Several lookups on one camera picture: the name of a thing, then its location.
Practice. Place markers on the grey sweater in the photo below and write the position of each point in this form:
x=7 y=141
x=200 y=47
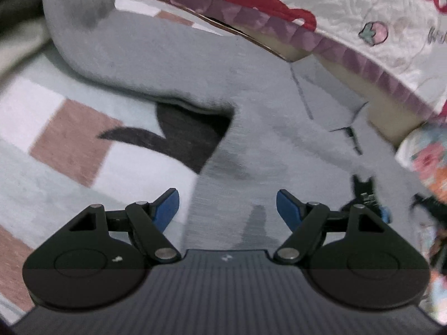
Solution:
x=262 y=111

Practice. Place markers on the floral cloth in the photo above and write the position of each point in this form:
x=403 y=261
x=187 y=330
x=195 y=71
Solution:
x=426 y=160

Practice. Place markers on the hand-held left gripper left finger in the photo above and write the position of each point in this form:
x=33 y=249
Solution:
x=167 y=209

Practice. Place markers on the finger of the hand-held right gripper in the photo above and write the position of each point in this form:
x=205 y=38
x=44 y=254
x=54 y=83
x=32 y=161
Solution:
x=431 y=205
x=365 y=190

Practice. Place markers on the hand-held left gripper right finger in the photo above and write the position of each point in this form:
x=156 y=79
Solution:
x=288 y=209

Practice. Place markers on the white quilt with red bears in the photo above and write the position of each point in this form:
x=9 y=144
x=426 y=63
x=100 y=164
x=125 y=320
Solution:
x=349 y=0

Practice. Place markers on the cream folded garment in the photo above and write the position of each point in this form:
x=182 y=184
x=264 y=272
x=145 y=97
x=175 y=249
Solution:
x=17 y=52

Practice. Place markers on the checked pink and white blanket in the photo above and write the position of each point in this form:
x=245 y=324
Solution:
x=35 y=181

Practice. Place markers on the dark brown folded garment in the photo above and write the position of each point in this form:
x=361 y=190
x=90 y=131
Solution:
x=17 y=3

